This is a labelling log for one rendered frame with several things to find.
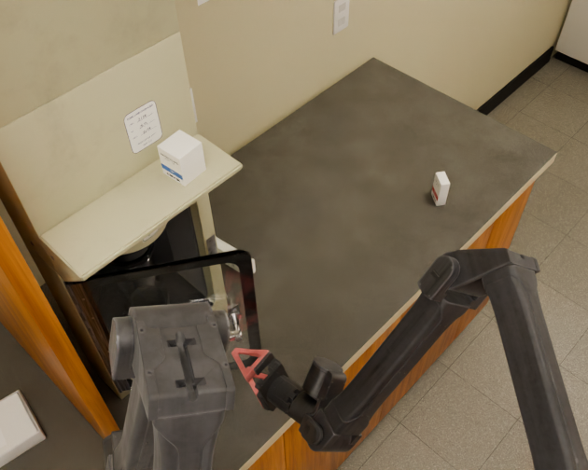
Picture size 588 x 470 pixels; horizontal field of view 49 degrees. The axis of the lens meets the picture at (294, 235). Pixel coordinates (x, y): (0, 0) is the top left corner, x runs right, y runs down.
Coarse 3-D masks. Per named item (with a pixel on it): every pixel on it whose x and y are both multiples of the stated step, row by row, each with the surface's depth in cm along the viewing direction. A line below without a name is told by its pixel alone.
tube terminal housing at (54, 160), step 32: (128, 64) 92; (160, 64) 97; (64, 96) 87; (96, 96) 91; (128, 96) 96; (160, 96) 100; (0, 128) 83; (32, 128) 86; (64, 128) 90; (96, 128) 94; (192, 128) 110; (0, 160) 85; (32, 160) 89; (64, 160) 93; (96, 160) 98; (128, 160) 103; (0, 192) 98; (32, 192) 92; (64, 192) 97; (96, 192) 101; (32, 224) 95; (32, 256) 113; (64, 288) 108; (96, 352) 126
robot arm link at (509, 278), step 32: (480, 256) 91; (512, 256) 88; (448, 288) 94; (480, 288) 96; (512, 288) 87; (512, 320) 87; (544, 320) 87; (512, 352) 86; (544, 352) 83; (544, 384) 81; (544, 416) 80; (544, 448) 79; (576, 448) 78
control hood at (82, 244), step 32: (160, 160) 107; (224, 160) 107; (128, 192) 103; (160, 192) 103; (192, 192) 102; (64, 224) 99; (96, 224) 98; (128, 224) 98; (160, 224) 99; (64, 256) 95; (96, 256) 94
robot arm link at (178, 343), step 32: (160, 320) 60; (192, 320) 61; (160, 352) 57; (192, 352) 58; (224, 352) 58; (160, 384) 54; (192, 384) 59; (224, 384) 56; (160, 416) 54; (192, 416) 55; (160, 448) 56; (192, 448) 56
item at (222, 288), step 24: (168, 264) 108; (192, 264) 109; (216, 264) 110; (240, 264) 112; (96, 288) 109; (120, 288) 110; (144, 288) 111; (168, 288) 113; (192, 288) 114; (216, 288) 116; (240, 288) 117; (96, 312) 114; (120, 312) 115; (240, 312) 123
